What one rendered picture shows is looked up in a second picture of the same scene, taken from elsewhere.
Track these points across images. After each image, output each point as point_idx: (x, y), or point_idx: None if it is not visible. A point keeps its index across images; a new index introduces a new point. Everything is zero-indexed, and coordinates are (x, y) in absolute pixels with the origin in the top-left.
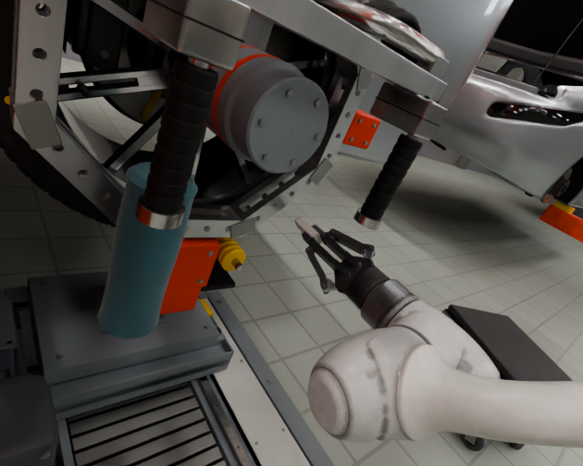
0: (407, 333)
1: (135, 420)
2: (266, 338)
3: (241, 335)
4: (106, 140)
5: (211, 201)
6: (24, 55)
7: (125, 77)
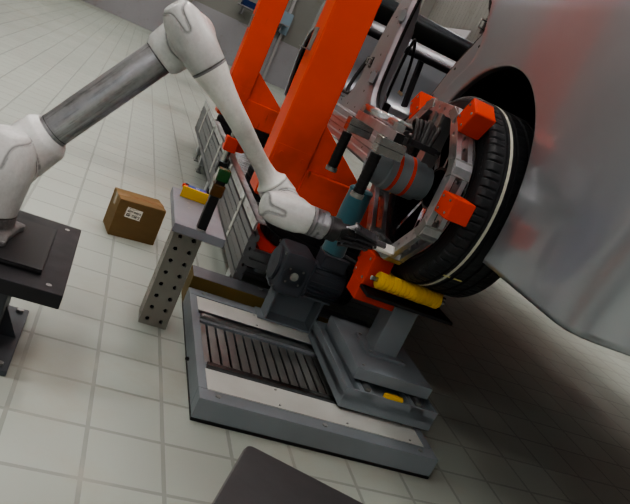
0: (293, 187)
1: (307, 370)
2: (385, 492)
3: (377, 439)
4: None
5: None
6: None
7: None
